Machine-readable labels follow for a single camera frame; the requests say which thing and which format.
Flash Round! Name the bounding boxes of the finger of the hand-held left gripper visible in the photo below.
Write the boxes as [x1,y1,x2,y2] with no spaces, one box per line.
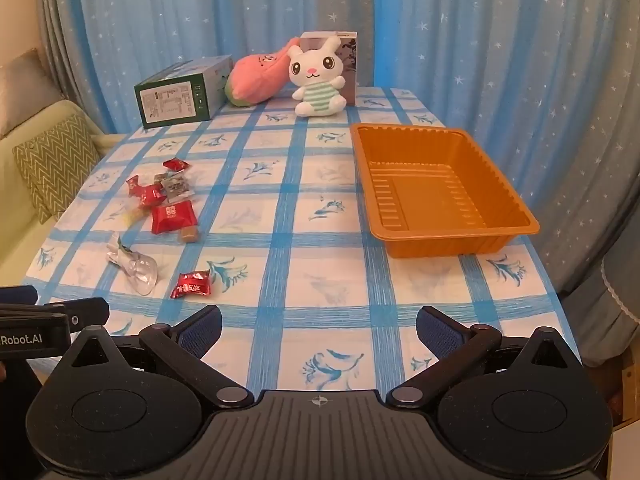
[0,286,39,307]
[42,297,111,333]

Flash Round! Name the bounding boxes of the grey snack packet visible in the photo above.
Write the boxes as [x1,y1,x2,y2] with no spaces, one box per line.
[161,172,194,201]

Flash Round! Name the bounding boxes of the light green sofa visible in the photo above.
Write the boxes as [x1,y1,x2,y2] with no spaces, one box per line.
[0,100,113,286]

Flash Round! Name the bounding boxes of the large red snack packet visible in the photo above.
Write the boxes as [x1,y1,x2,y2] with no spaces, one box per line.
[150,200,199,235]

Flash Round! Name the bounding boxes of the green cardboard box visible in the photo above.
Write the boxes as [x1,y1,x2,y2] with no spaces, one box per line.
[134,55,233,129]

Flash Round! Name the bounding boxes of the blue starry sheer curtain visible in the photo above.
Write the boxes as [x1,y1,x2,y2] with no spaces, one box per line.
[65,0,576,136]

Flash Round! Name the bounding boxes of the grey starry curtain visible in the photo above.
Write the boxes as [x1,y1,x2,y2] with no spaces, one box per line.
[35,0,118,136]
[500,0,640,367]

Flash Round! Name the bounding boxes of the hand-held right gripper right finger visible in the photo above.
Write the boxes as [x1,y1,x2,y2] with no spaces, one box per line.
[386,306,583,409]

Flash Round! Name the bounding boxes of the blue checked floral tablecloth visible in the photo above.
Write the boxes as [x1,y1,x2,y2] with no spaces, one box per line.
[20,86,583,411]

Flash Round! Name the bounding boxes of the grey floral cardboard box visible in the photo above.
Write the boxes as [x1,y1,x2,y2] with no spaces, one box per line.
[299,31,359,106]

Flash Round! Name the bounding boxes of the green chevron cushion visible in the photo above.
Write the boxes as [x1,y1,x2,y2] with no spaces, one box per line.
[12,112,101,224]

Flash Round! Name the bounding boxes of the pink plush toy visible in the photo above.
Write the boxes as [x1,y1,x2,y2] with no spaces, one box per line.
[226,36,301,107]

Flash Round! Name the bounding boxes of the orange plastic tray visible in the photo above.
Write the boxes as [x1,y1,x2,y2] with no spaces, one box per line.
[350,122,541,259]

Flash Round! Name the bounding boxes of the beige cushion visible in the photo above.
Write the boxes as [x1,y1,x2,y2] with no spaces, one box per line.
[0,47,66,137]

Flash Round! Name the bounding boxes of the grey lace-trimmed cover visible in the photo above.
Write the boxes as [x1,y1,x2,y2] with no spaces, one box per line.
[600,247,640,333]

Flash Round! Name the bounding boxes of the white rabbit plush toy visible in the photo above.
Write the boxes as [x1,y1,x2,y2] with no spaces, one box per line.
[287,36,348,117]

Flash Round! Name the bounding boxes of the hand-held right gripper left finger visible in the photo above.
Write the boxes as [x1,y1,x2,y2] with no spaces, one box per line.
[59,305,257,409]

